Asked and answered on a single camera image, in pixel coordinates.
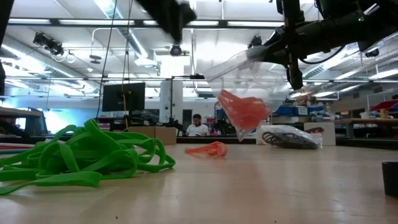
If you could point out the long wooden workbench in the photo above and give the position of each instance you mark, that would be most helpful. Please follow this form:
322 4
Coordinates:
367 121

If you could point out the small black ceiling device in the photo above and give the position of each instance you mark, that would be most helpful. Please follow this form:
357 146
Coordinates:
255 41

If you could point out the red bin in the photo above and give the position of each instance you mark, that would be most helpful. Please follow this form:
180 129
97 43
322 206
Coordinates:
385 105

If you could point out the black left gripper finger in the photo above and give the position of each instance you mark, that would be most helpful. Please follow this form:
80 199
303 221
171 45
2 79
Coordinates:
180 26

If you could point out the small black round object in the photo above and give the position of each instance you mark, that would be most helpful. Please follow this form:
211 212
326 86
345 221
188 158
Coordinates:
391 179

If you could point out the small brown cardboard box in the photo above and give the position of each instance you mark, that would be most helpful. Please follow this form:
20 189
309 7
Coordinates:
155 133

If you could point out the green rubber band pile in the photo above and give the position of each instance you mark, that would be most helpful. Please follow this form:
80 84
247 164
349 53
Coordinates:
77 149

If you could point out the black dome camera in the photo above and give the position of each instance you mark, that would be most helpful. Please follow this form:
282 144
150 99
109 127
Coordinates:
176 50

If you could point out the white hot dog sign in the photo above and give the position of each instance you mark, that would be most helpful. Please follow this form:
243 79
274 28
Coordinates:
326 133

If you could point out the black flat monitor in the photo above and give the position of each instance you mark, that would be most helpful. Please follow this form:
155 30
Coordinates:
124 96

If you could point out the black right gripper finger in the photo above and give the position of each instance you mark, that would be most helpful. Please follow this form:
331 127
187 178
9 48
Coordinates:
278 58
278 42

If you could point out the wooden table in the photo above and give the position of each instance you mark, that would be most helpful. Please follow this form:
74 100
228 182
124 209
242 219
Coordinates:
18 112

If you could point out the white card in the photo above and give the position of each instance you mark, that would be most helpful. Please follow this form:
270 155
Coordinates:
258 133

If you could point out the clear plastic zip bag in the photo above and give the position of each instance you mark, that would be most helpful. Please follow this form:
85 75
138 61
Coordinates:
248 74
280 128

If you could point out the orange rubber band pile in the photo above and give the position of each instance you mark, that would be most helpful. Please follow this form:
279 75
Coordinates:
244 112

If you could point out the person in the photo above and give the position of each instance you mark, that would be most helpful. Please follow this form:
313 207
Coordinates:
196 129

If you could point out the black ceiling speaker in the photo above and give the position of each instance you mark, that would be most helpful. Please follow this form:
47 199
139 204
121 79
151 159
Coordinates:
372 53

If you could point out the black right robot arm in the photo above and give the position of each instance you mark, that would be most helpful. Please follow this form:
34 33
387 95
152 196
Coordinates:
351 29

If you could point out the black ceiling camera mount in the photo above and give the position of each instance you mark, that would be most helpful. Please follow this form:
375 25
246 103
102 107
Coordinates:
49 45

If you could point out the black rubber band pile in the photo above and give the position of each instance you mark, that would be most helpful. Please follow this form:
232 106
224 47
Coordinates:
289 141

